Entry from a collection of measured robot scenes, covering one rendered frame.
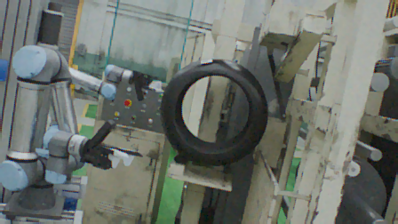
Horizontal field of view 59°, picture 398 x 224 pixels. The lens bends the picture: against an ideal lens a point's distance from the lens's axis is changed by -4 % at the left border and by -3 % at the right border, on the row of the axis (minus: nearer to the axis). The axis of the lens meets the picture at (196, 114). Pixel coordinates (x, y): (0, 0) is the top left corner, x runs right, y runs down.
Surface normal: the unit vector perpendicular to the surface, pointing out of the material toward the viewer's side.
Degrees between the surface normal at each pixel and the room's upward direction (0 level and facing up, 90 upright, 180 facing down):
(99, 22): 90
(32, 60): 83
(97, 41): 90
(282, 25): 90
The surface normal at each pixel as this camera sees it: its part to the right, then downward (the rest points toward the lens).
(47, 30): 0.25, 0.15
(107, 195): -0.09, 0.09
